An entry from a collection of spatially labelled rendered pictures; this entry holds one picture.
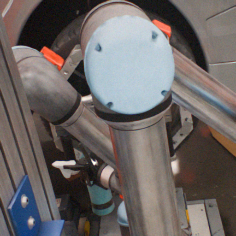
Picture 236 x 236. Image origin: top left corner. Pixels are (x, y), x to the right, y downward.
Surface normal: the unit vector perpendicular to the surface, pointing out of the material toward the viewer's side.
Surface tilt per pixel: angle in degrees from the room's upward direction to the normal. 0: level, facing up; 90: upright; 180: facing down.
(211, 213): 0
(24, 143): 90
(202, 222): 0
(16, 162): 90
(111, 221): 0
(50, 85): 58
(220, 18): 90
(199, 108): 106
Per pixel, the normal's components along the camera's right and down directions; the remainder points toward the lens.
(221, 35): -0.04, 0.46
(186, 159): -0.17, -0.88
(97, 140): 0.33, 0.44
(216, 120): -0.13, 0.70
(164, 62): 0.11, 0.31
